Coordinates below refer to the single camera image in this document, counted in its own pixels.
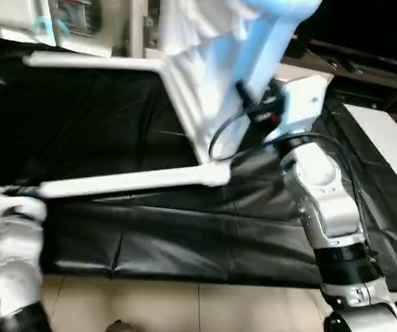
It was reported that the white plastic table top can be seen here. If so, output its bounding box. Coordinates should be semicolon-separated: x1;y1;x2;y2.
158;0;322;170

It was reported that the black work surface mat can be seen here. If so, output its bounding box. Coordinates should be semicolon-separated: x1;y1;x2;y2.
0;35;397;291

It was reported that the white flat sheet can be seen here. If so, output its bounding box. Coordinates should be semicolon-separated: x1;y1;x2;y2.
344;104;397;189

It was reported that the black left robot foot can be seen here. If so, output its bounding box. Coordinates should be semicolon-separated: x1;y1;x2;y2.
105;320;127;332

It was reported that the colourful background box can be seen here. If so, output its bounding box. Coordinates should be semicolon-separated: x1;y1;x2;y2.
33;0;104;37

